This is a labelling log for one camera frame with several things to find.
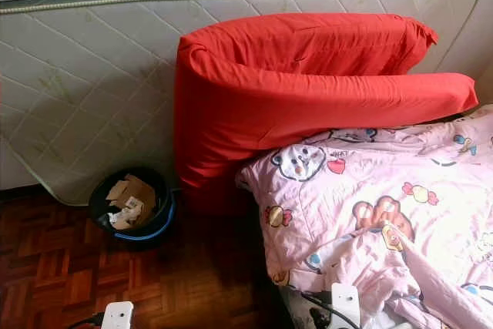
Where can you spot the pink cartoon print blanket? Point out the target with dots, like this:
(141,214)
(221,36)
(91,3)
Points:
(354,190)

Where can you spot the black bin with blue rim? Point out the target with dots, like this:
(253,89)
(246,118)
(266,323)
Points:
(163,227)

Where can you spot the white crumpled paper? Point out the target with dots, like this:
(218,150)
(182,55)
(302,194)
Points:
(127,215)

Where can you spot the long red cushion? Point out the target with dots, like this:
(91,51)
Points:
(293,98)

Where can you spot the brown cardboard piece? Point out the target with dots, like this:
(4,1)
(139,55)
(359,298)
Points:
(135,190)

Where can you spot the quilted cream mattress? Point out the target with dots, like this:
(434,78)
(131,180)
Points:
(92,82)

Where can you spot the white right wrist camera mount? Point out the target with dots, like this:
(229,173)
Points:
(345,302)

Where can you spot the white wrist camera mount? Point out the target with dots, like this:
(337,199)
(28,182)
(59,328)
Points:
(117,316)
(345,302)

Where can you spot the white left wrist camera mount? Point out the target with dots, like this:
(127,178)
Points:
(117,316)

